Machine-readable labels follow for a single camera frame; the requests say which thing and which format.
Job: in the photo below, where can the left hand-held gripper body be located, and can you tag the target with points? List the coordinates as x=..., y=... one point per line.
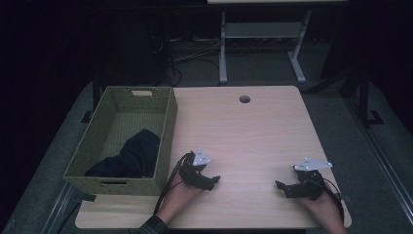
x=195, y=177

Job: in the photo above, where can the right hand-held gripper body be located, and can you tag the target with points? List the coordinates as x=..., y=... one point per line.
x=308, y=187

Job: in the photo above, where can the dark navy garment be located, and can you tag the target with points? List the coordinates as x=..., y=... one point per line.
x=136, y=157

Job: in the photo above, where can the green woven basket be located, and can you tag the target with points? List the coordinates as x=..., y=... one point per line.
x=130, y=120

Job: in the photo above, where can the person's left hand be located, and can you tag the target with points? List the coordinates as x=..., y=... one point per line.
x=177, y=198

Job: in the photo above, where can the person's right hand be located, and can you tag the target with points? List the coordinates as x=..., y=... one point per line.
x=326, y=214

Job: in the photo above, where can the grey tape strip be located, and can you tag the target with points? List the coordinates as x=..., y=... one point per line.
x=344, y=197

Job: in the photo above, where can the black metal stand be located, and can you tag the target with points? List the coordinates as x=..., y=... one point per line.
x=365, y=97

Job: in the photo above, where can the aluminium floor rail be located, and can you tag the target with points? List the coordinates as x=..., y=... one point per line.
x=383, y=156
x=58, y=208

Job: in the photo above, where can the white metal table frame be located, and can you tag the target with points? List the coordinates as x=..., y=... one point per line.
x=259, y=30

